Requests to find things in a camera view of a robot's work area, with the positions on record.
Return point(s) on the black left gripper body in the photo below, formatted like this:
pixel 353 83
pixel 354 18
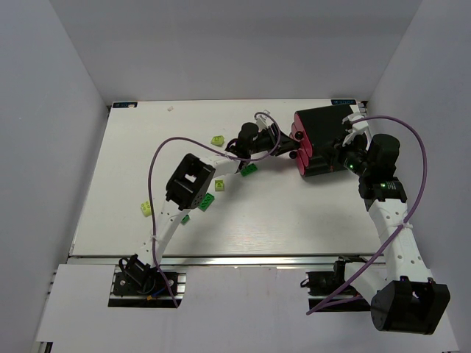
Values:
pixel 274 140

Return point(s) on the green upturned long lego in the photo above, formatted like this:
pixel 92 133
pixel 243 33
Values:
pixel 206 202

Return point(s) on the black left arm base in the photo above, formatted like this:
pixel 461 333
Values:
pixel 138 285

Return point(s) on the pink bottom drawer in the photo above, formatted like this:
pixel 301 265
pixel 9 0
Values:
pixel 302 160

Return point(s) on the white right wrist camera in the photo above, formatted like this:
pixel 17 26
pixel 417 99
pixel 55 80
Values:
pixel 355 126

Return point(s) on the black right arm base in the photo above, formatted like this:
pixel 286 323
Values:
pixel 322 283

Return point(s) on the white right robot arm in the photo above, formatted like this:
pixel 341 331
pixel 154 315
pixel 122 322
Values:
pixel 408 299

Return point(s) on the pink top drawer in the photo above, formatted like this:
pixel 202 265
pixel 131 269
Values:
pixel 306 142

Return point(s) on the right blue label sticker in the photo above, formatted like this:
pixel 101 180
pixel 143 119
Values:
pixel 343 101

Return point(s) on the green eight-stud lego plate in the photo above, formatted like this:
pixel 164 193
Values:
pixel 249 169

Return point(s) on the light green square lego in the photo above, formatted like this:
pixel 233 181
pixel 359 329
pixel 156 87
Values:
pixel 219 185

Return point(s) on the aluminium front rail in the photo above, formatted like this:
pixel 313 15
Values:
pixel 283 261

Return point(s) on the light green sloped lego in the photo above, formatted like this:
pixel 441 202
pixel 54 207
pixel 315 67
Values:
pixel 217 140

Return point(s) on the pale yellow flat lego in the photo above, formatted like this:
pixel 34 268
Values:
pixel 146 209

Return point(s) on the blue label sticker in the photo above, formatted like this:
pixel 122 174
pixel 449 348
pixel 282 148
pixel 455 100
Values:
pixel 343 101
pixel 124 105

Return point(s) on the black drawer cabinet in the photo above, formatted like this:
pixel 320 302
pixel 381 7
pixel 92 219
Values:
pixel 323 124

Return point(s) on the green upturned square lego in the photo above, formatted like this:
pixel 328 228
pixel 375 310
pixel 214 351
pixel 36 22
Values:
pixel 185 219

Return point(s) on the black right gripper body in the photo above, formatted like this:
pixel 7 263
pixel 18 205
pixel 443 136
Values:
pixel 335 149

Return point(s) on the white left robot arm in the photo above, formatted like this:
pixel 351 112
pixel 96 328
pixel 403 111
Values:
pixel 190 181

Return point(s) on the left blue label sticker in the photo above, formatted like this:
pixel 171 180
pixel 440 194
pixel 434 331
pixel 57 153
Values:
pixel 124 105

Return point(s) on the pink drawer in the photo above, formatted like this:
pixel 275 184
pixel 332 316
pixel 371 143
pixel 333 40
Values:
pixel 294 138
pixel 302 160
pixel 306 142

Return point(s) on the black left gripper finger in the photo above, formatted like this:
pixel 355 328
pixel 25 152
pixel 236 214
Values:
pixel 282 139
pixel 291 151

